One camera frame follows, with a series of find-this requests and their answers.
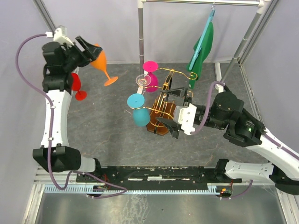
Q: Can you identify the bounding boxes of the light blue cable duct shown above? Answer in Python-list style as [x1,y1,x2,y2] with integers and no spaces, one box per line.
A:
[44,184,220,196]

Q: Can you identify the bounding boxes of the clear wine glass rear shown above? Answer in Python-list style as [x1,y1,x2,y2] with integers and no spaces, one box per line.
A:
[135,74,151,95]

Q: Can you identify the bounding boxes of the light blue clothes hanger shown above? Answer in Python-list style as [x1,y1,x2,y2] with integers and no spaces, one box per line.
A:
[189,8,215,70]

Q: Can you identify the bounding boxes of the blue wine glass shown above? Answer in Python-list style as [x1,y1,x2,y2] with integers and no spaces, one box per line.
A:
[127,93,150,127]

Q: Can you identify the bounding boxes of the gold wire glass rack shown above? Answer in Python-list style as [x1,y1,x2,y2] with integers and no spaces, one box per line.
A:
[143,68,193,136]

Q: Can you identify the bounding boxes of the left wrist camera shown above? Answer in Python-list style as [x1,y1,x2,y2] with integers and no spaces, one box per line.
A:
[45,25,74,46]

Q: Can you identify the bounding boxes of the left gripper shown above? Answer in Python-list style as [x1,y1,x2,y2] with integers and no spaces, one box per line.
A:
[64,36,103,72]

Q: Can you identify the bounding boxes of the red wine glass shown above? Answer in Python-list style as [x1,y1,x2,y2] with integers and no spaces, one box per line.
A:
[71,72,87,101]

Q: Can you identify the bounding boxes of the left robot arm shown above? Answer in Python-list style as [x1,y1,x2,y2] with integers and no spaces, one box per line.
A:
[32,36,103,182]

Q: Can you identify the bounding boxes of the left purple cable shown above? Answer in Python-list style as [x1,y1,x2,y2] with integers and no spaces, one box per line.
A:
[15,33,128,199]

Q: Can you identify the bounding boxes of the silver clothes rail stand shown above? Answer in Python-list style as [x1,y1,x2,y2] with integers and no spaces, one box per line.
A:
[137,0,267,83]

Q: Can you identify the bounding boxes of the green cloth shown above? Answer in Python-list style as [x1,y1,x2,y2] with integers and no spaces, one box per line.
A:
[186,22,214,89]

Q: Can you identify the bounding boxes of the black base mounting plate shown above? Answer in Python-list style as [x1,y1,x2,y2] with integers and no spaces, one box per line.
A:
[76,165,242,192]

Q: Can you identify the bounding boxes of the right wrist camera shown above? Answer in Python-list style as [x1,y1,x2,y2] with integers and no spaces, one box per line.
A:
[173,104,197,135]

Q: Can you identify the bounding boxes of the pink wine glass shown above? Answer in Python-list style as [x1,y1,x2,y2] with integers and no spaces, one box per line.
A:
[142,61,158,93]

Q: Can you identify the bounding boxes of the orange wine glass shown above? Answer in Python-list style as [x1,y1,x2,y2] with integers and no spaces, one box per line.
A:
[90,50,119,86]

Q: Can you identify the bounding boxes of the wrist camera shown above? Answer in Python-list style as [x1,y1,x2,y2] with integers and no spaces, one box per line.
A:
[173,104,197,135]
[45,25,74,46]

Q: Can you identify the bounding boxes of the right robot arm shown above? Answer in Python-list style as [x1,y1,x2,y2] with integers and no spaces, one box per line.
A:
[157,84,299,196]

